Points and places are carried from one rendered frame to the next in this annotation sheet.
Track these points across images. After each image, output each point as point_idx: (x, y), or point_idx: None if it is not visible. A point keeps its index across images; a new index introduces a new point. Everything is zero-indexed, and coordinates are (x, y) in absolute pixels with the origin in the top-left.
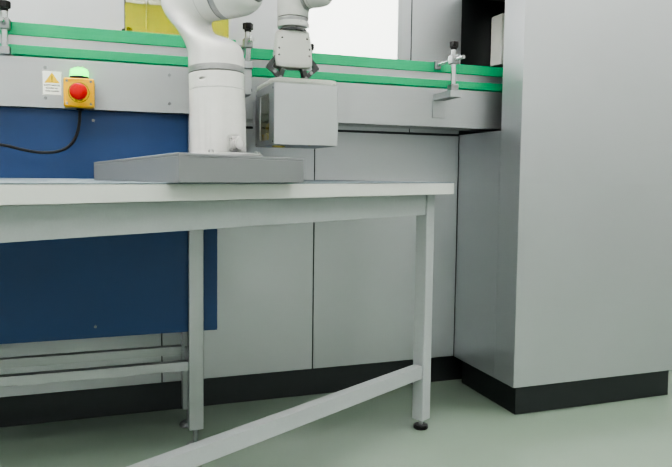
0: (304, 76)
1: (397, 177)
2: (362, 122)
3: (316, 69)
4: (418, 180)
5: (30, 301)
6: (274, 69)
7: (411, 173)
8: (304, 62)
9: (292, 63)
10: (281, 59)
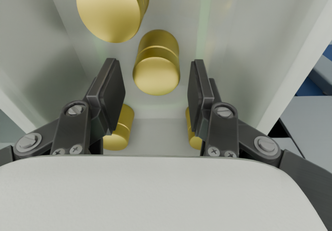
0: (82, 115)
1: (21, 135)
2: (4, 144)
3: None
4: (0, 133)
5: None
6: (274, 153)
7: (2, 139)
8: (28, 197)
9: (157, 181)
10: (279, 220)
